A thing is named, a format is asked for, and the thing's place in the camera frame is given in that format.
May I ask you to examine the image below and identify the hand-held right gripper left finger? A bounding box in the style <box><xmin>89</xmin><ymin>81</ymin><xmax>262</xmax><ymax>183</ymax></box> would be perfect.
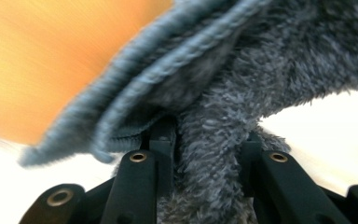
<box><xmin>100</xmin><ymin>115</ymin><xmax>179</xmax><ymax>224</ymax></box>

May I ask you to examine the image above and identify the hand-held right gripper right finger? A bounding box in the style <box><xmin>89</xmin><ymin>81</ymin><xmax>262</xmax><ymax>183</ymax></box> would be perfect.
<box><xmin>238</xmin><ymin>130</ymin><xmax>352</xmax><ymax>224</ymax></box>

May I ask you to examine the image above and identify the grey fluffy cloth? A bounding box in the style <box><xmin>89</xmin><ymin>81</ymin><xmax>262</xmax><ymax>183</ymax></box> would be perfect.
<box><xmin>18</xmin><ymin>0</ymin><xmax>358</xmax><ymax>224</ymax></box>

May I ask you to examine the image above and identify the orange plush toy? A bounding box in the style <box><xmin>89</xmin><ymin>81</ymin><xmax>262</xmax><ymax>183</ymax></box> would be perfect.
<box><xmin>0</xmin><ymin>0</ymin><xmax>174</xmax><ymax>147</ymax></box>

